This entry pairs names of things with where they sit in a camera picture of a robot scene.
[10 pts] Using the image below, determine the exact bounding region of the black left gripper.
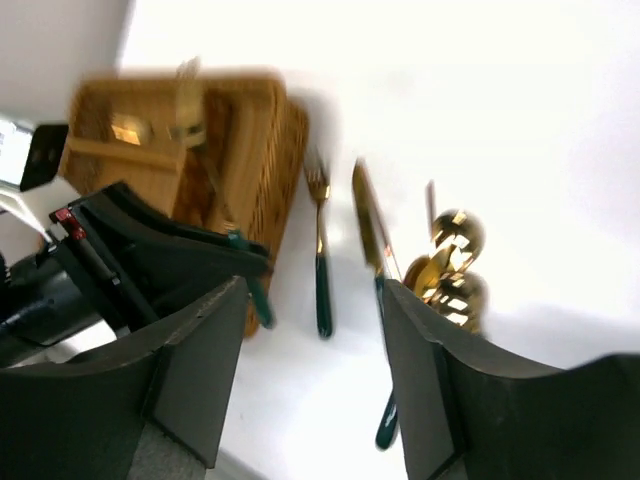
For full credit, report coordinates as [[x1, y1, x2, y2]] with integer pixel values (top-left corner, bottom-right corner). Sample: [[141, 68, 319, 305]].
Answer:
[[1, 181, 271, 360]]

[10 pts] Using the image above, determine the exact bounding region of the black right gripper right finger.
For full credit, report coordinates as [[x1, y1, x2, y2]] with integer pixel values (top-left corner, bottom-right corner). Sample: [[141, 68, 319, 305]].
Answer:
[[383, 280, 639, 479]]

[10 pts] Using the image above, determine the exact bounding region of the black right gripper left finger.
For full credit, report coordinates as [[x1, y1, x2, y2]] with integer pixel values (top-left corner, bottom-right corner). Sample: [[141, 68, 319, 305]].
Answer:
[[1, 277, 248, 479]]

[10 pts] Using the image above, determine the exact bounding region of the gold fork green handle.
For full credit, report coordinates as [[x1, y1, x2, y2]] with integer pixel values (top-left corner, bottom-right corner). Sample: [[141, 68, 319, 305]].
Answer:
[[110, 112, 155, 146], [304, 150, 334, 339], [172, 57, 277, 331]]

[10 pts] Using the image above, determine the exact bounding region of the wicker cutlery tray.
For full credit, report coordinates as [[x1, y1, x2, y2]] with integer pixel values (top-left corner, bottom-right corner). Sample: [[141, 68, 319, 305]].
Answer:
[[58, 64, 311, 339]]

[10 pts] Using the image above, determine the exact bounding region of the gold knife green handle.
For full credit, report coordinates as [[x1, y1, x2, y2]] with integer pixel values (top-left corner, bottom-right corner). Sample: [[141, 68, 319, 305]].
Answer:
[[352, 159, 398, 451]]

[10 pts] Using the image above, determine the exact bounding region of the gold spoon green handle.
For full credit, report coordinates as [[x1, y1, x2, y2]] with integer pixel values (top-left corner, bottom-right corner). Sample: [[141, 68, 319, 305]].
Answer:
[[430, 272, 488, 334], [432, 209, 486, 261], [403, 248, 465, 303]]

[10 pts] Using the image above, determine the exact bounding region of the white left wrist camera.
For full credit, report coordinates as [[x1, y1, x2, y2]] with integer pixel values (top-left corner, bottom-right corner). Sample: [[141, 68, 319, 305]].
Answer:
[[1, 116, 69, 192]]

